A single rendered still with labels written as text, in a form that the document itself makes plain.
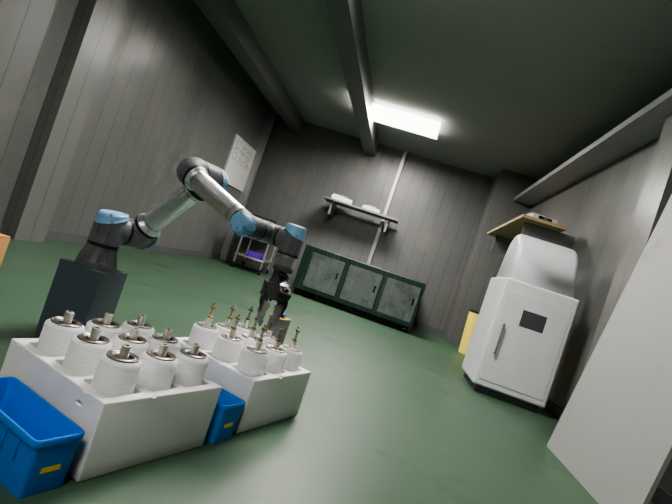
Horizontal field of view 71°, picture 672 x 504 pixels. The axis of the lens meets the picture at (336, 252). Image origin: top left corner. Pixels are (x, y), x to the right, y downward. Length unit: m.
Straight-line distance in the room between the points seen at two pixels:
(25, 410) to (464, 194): 7.44
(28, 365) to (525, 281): 3.40
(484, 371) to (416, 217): 4.53
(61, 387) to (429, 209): 7.22
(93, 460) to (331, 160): 7.42
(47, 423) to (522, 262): 3.46
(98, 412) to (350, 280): 5.30
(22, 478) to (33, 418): 0.19
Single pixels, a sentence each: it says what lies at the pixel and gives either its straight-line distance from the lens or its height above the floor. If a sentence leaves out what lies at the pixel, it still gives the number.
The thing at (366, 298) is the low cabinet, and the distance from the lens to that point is 6.27.
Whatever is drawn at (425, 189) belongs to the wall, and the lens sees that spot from 8.12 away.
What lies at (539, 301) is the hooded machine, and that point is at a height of 0.82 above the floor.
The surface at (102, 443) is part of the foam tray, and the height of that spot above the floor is 0.08.
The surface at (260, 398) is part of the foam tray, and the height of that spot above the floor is 0.11.
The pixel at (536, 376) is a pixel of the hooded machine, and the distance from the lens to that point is 4.02.
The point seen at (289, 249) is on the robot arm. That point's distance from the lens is 1.60.
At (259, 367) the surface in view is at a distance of 1.64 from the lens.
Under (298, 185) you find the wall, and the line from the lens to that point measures 8.30.
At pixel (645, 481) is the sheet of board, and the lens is 2.33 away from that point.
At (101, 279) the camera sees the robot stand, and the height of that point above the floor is 0.28.
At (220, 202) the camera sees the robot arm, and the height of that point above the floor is 0.69.
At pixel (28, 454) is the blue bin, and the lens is 1.15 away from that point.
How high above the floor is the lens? 0.64
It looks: 1 degrees up
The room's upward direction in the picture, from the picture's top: 19 degrees clockwise
